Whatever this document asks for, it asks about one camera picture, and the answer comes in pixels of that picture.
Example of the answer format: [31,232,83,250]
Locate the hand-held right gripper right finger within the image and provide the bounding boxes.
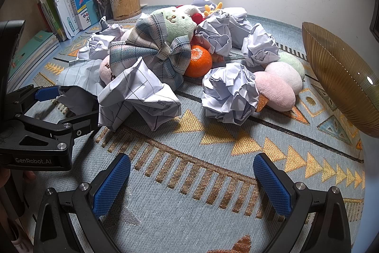
[253,152,353,253]

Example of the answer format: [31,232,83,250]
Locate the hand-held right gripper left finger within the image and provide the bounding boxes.
[33,153,131,253]

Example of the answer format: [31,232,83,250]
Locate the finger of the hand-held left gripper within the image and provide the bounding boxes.
[15,111,99,153]
[6,85,62,117]

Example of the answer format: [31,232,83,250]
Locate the lined paper sheet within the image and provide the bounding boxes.
[56,59,104,111]

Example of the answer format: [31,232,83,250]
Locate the pile of paper balls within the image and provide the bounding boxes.
[77,0,281,132]

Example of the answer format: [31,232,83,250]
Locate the green plush toy plaid bow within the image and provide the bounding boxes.
[108,5,198,90]

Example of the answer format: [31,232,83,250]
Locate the golden ribbed bowl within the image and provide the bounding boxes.
[301,21,379,138]

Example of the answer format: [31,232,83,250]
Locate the orange mandarin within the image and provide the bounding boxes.
[184,45,214,78]

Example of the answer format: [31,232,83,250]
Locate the white plush toy yellow antlers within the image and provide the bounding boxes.
[176,2,223,25]

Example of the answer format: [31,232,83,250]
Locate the person's left hand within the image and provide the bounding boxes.
[0,168,36,197]

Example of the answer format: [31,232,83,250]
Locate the stack of flat books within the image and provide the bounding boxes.
[5,30,60,86]

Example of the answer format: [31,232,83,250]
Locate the pink plush toy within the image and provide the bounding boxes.
[99,56,117,84]

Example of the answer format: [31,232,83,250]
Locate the blue patterned table mat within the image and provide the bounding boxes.
[30,2,366,253]

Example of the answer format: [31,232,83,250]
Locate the row of upright books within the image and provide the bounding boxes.
[36,0,70,41]

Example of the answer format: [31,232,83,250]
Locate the blue cover workbook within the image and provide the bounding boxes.
[69,0,106,32]

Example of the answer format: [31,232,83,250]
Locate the black mesh pen holder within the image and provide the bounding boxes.
[90,0,115,21]

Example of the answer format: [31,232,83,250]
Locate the bamboo pen holder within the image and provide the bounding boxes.
[108,0,142,20]

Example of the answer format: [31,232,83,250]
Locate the black monitor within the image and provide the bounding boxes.
[370,0,379,44]

